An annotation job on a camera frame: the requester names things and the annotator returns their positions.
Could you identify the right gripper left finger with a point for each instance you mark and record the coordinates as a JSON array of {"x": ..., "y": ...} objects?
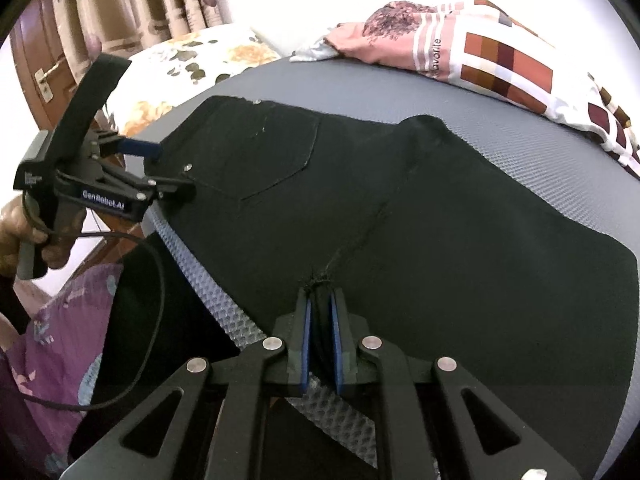
[{"x": 207, "y": 420}]

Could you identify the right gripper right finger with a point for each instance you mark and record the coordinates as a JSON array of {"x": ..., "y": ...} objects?
[{"x": 433, "y": 419}]

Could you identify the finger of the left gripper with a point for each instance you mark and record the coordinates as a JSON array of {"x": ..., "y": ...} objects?
[
  {"x": 139, "y": 148},
  {"x": 168, "y": 189}
]

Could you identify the black pants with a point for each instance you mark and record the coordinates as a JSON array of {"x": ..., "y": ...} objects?
[{"x": 137, "y": 329}]

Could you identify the purple patterned clothing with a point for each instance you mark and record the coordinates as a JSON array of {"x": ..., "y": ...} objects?
[{"x": 58, "y": 359}]

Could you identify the person's left hand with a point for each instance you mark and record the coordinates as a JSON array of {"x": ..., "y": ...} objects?
[{"x": 15, "y": 229}]

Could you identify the floral pillow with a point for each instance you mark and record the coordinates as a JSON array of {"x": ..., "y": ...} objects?
[{"x": 162, "y": 77}]

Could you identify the brown wooden door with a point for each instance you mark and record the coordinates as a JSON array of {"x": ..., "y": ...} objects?
[{"x": 51, "y": 54}]

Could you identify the beige curtain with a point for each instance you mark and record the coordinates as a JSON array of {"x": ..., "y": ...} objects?
[{"x": 125, "y": 27}]

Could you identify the white striped cloth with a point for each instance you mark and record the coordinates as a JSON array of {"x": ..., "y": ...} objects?
[{"x": 319, "y": 51}]

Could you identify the grey mesh mattress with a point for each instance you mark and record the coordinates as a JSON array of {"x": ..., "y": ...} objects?
[{"x": 500, "y": 124}]

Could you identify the pink checkered blanket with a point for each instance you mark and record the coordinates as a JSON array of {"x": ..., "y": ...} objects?
[{"x": 476, "y": 46}]

